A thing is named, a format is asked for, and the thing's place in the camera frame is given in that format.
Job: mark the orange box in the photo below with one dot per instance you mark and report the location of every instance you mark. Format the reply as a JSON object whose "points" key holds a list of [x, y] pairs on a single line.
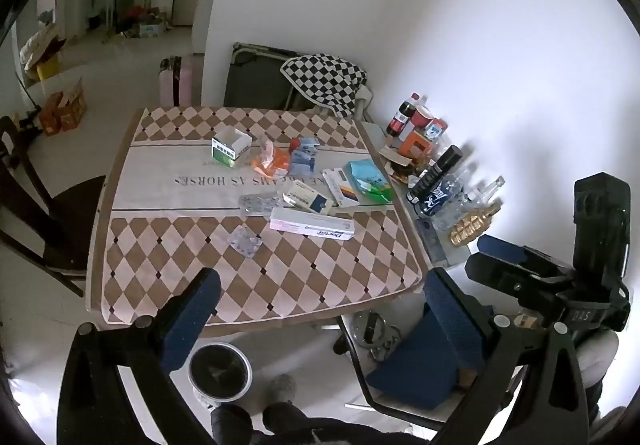
{"points": [[415, 145]]}

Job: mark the white and navy medicine box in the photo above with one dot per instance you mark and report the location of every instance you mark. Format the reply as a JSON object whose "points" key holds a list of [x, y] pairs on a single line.
{"points": [[306, 198]]}

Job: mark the glass side table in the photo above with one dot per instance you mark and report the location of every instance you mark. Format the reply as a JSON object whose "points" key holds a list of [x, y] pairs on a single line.
{"points": [[445, 252]]}

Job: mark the teal and green rice bag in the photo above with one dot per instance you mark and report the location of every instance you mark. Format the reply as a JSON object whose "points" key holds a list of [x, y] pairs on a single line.
{"points": [[369, 180]]}

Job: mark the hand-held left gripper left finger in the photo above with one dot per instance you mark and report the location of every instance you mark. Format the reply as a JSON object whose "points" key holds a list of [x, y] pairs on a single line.
{"points": [[192, 315]]}

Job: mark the blue milk carton orange top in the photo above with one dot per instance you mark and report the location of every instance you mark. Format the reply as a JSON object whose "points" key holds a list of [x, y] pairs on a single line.
{"points": [[306, 145]]}

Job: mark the silver blister pack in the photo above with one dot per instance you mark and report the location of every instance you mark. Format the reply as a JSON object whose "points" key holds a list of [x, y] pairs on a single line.
{"points": [[245, 243], [260, 203]]}

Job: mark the grey fuzzy slipper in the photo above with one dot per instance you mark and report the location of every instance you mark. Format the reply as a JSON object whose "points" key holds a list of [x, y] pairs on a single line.
{"points": [[280, 387]]}

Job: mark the blue and white plastic wrapper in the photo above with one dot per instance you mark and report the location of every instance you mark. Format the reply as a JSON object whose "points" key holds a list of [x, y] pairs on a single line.
{"points": [[301, 166]]}

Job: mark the brown cardboard piece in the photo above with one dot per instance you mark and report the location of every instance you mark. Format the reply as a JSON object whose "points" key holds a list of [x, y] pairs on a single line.
{"points": [[394, 158]]}

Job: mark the brown checked tablecloth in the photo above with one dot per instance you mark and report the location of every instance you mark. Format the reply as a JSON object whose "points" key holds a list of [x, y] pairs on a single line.
{"points": [[200, 235]]}

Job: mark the black and white checkered blanket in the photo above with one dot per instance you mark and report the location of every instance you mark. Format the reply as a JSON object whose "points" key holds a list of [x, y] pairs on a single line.
{"points": [[325, 80]]}

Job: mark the long pink and white box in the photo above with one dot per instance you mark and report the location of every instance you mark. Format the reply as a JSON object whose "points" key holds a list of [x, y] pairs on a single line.
{"points": [[312, 225]]}

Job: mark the gold studded bottle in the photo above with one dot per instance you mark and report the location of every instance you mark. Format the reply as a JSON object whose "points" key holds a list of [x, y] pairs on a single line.
{"points": [[470, 225]]}

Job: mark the round trash bin black liner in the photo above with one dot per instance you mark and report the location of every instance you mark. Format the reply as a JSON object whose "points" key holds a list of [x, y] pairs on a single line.
{"points": [[220, 371]]}

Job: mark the yellow box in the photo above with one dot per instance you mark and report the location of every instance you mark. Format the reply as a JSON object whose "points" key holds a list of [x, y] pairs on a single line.
{"points": [[46, 67]]}

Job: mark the dark wooden chair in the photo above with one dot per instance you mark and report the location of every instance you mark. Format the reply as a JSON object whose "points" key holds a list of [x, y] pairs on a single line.
{"points": [[50, 210]]}

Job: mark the black frame stool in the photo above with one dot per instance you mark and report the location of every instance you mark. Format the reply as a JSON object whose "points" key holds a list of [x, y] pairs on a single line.
{"points": [[357, 360]]}

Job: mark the blue and white can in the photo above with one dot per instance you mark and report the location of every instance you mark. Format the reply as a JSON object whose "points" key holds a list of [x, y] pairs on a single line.
{"points": [[436, 130]]}

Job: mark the cola bottle red label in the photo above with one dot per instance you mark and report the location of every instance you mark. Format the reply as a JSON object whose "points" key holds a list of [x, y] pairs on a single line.
{"points": [[398, 117]]}

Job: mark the orange plastic bag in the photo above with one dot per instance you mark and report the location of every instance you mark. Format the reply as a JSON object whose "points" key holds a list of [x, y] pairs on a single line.
{"points": [[270, 164]]}

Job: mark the clear glass bottle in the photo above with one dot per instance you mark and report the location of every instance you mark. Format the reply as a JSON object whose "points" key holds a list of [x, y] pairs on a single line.
{"points": [[467, 205]]}

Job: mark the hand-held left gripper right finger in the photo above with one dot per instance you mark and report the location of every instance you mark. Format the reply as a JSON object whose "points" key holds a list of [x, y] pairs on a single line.
{"points": [[452, 312]]}

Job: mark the dark folding cot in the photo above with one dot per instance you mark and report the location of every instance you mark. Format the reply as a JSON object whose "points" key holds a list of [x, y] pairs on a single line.
{"points": [[257, 75]]}

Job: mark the pink suitcase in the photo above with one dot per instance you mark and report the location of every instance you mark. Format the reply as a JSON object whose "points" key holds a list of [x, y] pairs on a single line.
{"points": [[176, 81]]}

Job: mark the person's right forearm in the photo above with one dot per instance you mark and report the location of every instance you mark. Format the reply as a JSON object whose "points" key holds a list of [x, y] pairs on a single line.
{"points": [[597, 357]]}

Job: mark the white and green box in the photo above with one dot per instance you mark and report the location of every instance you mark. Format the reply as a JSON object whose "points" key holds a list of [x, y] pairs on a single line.
{"points": [[230, 148]]}

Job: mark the black spray can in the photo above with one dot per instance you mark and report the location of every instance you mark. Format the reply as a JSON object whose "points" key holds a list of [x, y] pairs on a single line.
{"points": [[434, 171]]}

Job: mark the red paper cup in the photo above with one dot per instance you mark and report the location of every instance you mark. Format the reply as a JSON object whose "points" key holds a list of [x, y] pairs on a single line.
{"points": [[422, 116]]}

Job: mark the blue seat cushion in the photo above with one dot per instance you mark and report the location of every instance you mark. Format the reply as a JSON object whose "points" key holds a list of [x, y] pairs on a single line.
{"points": [[415, 367]]}

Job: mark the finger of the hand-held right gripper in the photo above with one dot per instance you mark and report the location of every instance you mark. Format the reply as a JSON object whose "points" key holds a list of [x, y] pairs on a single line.
{"points": [[500, 246], [505, 277]]}

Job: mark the orange cardboard boxes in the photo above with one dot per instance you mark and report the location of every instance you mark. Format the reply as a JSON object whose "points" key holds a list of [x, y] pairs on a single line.
{"points": [[62, 110]]}

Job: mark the clear bottle dark blue label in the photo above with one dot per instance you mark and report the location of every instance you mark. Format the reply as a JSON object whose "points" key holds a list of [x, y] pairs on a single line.
{"points": [[440, 195]]}

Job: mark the white box with coloured stripes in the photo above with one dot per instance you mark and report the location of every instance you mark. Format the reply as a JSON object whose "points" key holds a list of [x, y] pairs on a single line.
{"points": [[340, 188]]}

